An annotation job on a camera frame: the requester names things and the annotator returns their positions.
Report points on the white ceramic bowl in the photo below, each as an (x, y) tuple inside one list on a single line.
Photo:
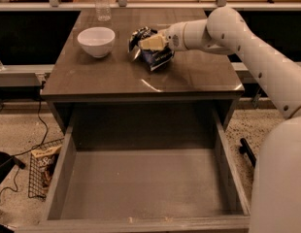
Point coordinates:
[(97, 41)]

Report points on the clear plastic water bottle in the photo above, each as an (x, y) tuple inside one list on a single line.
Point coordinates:
[(103, 10)]

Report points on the blue chip bag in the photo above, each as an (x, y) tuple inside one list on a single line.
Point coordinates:
[(154, 58)]

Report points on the black wire basket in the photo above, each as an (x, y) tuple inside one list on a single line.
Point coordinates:
[(35, 189)]

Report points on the black chair base leg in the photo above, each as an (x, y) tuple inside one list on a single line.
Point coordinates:
[(246, 149)]

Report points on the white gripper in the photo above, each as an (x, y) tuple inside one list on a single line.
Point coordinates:
[(173, 38)]

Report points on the open grey drawer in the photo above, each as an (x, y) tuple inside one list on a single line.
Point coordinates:
[(145, 168)]

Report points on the black object at left edge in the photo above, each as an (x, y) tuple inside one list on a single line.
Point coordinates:
[(7, 163)]

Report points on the brown snack bag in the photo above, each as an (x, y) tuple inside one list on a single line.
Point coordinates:
[(46, 160)]

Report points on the grey cabinet with table top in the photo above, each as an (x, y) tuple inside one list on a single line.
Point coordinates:
[(78, 77)]

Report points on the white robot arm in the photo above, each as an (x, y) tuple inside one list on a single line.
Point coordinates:
[(276, 189)]

